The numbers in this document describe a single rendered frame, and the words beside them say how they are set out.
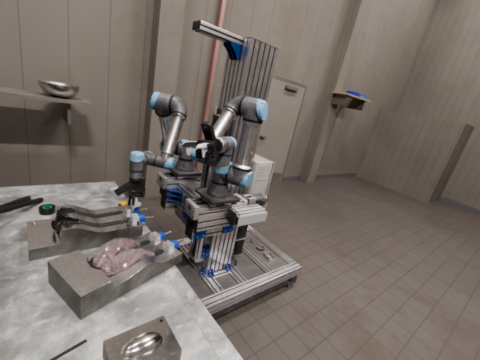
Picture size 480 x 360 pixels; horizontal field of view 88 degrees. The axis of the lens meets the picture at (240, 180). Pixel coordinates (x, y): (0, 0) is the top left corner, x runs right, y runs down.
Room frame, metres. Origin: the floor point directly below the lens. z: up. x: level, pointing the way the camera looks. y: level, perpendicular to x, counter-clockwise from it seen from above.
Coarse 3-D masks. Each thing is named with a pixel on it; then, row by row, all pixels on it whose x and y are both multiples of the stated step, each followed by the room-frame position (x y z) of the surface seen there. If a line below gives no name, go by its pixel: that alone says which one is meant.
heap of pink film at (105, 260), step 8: (120, 240) 1.00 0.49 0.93; (128, 240) 1.04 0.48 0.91; (112, 248) 0.96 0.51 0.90; (120, 248) 0.98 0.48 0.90; (96, 256) 0.90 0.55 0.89; (104, 256) 0.90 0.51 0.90; (112, 256) 0.92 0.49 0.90; (128, 256) 0.92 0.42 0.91; (136, 256) 0.93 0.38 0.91; (144, 256) 0.96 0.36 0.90; (96, 264) 0.85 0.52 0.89; (104, 264) 0.86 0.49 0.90; (112, 264) 0.87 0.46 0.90; (120, 264) 0.88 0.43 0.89; (128, 264) 0.89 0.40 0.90; (104, 272) 0.83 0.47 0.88; (112, 272) 0.84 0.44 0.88
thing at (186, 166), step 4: (180, 160) 1.87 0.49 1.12; (184, 160) 1.86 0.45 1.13; (188, 160) 1.87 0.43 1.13; (192, 160) 1.90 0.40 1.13; (176, 164) 1.88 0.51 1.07; (180, 164) 1.85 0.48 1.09; (184, 164) 1.85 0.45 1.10; (188, 164) 1.86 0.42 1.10; (192, 164) 1.90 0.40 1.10; (176, 168) 1.86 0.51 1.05; (180, 168) 1.84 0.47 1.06; (184, 168) 1.85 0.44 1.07; (188, 168) 1.86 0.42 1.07; (192, 168) 1.89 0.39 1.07
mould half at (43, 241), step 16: (80, 208) 1.22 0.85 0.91; (112, 208) 1.34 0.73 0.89; (32, 224) 1.06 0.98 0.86; (48, 224) 1.09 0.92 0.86; (64, 224) 1.02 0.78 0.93; (80, 224) 1.05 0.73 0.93; (128, 224) 1.20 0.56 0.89; (32, 240) 0.95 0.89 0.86; (48, 240) 0.98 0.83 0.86; (64, 240) 0.98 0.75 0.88; (80, 240) 1.02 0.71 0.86; (96, 240) 1.07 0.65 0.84; (32, 256) 0.90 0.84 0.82; (48, 256) 0.94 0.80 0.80
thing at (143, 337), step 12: (144, 324) 0.65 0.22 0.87; (156, 324) 0.66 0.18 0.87; (168, 324) 0.67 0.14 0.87; (120, 336) 0.59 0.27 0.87; (132, 336) 0.60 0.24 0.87; (144, 336) 0.61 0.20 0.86; (156, 336) 0.62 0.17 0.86; (168, 336) 0.62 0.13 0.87; (108, 348) 0.55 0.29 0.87; (120, 348) 0.55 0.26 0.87; (132, 348) 0.58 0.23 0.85; (144, 348) 0.59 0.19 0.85; (156, 348) 0.59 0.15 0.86; (168, 348) 0.59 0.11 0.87; (180, 348) 0.59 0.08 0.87
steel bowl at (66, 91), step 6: (42, 84) 2.35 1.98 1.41; (48, 84) 2.34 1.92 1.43; (54, 84) 2.35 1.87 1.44; (60, 84) 2.64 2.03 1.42; (66, 84) 2.66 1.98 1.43; (48, 90) 2.36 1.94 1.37; (54, 90) 2.36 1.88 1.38; (60, 90) 2.38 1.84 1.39; (66, 90) 2.42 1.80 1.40; (72, 90) 2.47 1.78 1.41; (78, 90) 2.55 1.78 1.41; (54, 96) 2.45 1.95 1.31; (60, 96) 2.44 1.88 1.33; (66, 96) 2.47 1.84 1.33; (72, 96) 2.53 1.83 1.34
